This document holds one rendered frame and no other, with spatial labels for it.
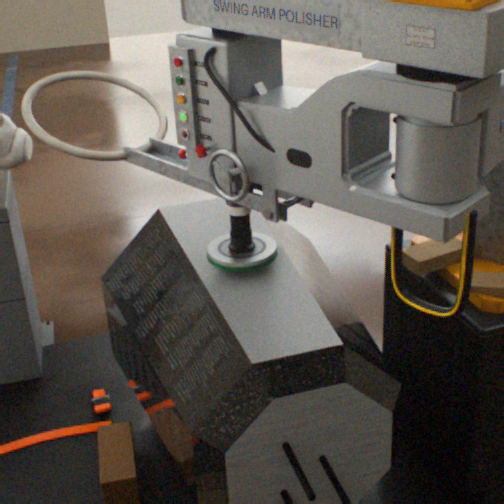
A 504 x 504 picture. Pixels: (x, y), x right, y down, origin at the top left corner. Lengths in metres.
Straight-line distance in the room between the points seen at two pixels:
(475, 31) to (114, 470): 1.88
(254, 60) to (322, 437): 1.01
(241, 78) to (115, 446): 1.41
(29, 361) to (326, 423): 1.70
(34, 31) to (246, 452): 7.46
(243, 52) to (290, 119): 0.24
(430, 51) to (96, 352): 2.35
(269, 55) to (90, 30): 7.00
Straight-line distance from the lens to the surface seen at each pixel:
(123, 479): 2.86
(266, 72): 2.29
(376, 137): 2.09
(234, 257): 2.47
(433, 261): 2.59
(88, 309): 4.04
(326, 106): 1.99
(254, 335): 2.21
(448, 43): 1.74
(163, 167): 2.58
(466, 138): 1.88
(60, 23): 9.19
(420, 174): 1.89
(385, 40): 1.82
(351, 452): 2.28
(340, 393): 2.14
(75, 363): 3.65
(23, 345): 3.52
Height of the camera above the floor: 2.05
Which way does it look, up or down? 28 degrees down
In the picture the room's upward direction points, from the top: 3 degrees counter-clockwise
